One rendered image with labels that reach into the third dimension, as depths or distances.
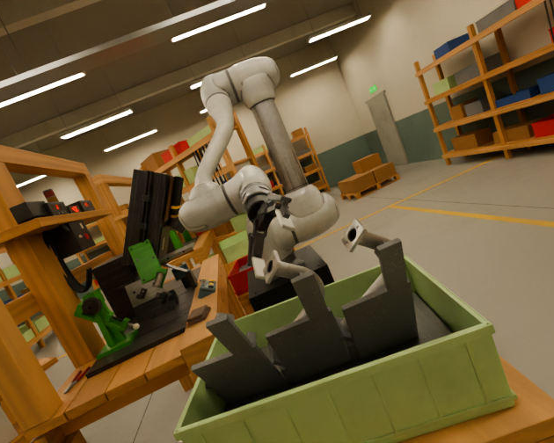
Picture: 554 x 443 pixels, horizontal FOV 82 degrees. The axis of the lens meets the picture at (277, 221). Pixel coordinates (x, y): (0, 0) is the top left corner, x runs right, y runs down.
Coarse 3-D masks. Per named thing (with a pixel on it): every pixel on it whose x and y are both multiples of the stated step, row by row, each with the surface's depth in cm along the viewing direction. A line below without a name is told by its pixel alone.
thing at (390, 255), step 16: (400, 240) 58; (384, 256) 59; (400, 256) 60; (384, 272) 62; (400, 272) 62; (384, 288) 65; (400, 288) 65; (352, 304) 65; (368, 304) 65; (384, 304) 67; (400, 304) 68; (352, 320) 67; (368, 320) 68; (384, 320) 69; (400, 320) 71; (352, 336) 70; (368, 336) 71; (384, 336) 73; (400, 336) 74; (416, 336) 75; (352, 352) 74; (368, 352) 75
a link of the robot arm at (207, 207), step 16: (224, 96) 119; (208, 112) 121; (224, 112) 114; (224, 128) 110; (208, 144) 109; (224, 144) 109; (208, 160) 104; (208, 176) 102; (192, 192) 95; (208, 192) 92; (192, 208) 91; (208, 208) 90; (224, 208) 91; (192, 224) 92; (208, 224) 93
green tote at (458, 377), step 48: (336, 288) 96; (432, 288) 77; (480, 336) 54; (336, 384) 57; (384, 384) 57; (432, 384) 57; (480, 384) 56; (192, 432) 60; (240, 432) 60; (288, 432) 60; (336, 432) 59; (384, 432) 59
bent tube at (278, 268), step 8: (272, 256) 63; (272, 264) 64; (280, 264) 60; (288, 264) 64; (264, 272) 64; (272, 272) 61; (280, 272) 62; (288, 272) 63; (296, 272) 63; (304, 272) 64; (320, 280) 67; (320, 288) 67; (304, 312) 71; (296, 320) 73
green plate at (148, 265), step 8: (144, 240) 169; (128, 248) 168; (136, 248) 168; (144, 248) 168; (152, 248) 169; (136, 256) 168; (144, 256) 168; (152, 256) 168; (136, 264) 167; (144, 264) 167; (152, 264) 167; (160, 264) 175; (144, 272) 167; (152, 272) 167; (144, 280) 166
